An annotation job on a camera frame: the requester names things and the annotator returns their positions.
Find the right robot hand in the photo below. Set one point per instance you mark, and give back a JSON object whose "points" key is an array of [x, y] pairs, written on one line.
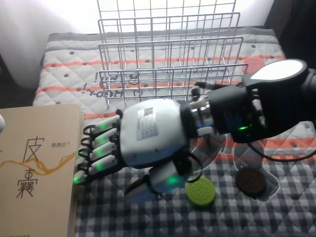
{"points": [[153, 133]]}

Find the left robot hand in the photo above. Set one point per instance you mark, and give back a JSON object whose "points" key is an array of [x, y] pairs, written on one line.
{"points": [[2, 125]]}

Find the beige paperback book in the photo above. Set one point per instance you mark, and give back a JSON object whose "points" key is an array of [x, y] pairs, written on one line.
{"points": [[49, 202]]}

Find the green toy sandwich cookie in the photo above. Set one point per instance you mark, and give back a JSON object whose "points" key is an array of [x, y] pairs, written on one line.
{"points": [[200, 192]]}

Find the grey quilt with bear print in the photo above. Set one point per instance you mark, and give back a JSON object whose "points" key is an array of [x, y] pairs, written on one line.
{"points": [[148, 222]]}

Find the brown toy sandwich cookie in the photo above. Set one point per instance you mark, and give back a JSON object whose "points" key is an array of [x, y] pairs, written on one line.
{"points": [[251, 182]]}

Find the pink toy cookie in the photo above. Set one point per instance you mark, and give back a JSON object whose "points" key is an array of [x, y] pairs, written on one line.
{"points": [[253, 64]]}

